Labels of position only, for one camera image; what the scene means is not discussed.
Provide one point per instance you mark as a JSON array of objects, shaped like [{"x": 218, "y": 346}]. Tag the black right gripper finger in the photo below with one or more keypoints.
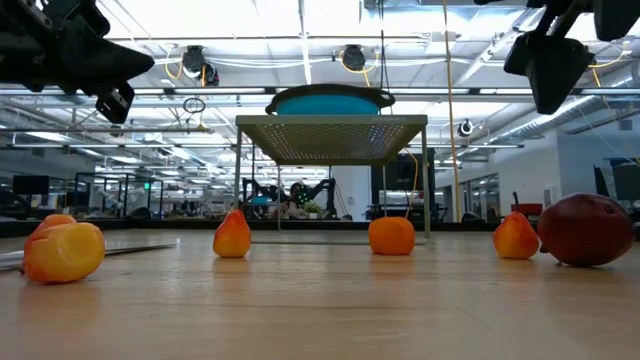
[
  {"x": 544, "y": 75},
  {"x": 570, "y": 70}
]

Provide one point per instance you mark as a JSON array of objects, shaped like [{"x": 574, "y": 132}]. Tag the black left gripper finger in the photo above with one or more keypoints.
[
  {"x": 110, "y": 52},
  {"x": 112, "y": 75}
]

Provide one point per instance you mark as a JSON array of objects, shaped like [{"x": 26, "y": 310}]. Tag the small orange-red pear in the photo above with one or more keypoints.
[
  {"x": 515, "y": 240},
  {"x": 232, "y": 237},
  {"x": 55, "y": 221}
]

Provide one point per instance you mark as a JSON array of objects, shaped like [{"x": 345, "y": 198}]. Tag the dark red pomegranate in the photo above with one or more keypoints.
[{"x": 585, "y": 230}]

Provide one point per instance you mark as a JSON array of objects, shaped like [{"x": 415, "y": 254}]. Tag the yellow orange bell pepper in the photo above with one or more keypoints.
[{"x": 65, "y": 252}]

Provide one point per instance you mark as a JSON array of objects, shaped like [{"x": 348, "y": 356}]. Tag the blue collapsible colander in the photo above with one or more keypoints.
[{"x": 325, "y": 105}]

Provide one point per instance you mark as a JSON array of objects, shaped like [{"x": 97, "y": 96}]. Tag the small orange mandarin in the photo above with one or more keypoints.
[{"x": 392, "y": 236}]

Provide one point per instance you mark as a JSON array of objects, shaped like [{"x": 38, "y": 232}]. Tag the background black robot arm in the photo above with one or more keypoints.
[
  {"x": 260, "y": 192},
  {"x": 315, "y": 192}
]

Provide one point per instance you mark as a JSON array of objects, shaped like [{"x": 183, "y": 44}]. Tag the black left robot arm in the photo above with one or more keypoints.
[{"x": 15, "y": 50}]

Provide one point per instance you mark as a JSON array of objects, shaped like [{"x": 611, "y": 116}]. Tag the black-framed glass booth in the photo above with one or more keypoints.
[{"x": 125, "y": 197}]

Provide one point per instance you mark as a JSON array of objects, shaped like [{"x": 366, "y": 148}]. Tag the black monitor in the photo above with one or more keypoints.
[{"x": 31, "y": 185}]

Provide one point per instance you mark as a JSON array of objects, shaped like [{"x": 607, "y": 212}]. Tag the red box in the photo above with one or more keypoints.
[{"x": 532, "y": 207}]

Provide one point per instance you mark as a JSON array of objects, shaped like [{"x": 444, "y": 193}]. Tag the dark screen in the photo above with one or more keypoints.
[{"x": 402, "y": 175}]

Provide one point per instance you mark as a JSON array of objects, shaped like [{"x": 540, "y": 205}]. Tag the pale green perforated shelf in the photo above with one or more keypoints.
[{"x": 330, "y": 142}]

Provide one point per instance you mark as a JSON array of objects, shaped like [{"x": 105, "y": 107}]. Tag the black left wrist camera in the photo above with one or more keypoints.
[{"x": 115, "y": 104}]

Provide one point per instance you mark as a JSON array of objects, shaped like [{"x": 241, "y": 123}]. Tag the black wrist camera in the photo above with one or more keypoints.
[
  {"x": 115, "y": 104},
  {"x": 517, "y": 55}
]

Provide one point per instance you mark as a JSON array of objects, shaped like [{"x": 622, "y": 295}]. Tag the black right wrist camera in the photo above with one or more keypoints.
[{"x": 517, "y": 55}]

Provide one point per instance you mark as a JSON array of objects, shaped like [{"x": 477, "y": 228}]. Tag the dark wall panel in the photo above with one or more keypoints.
[{"x": 625, "y": 182}]

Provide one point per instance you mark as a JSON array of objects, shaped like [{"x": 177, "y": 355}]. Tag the black table frame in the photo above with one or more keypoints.
[{"x": 150, "y": 226}]

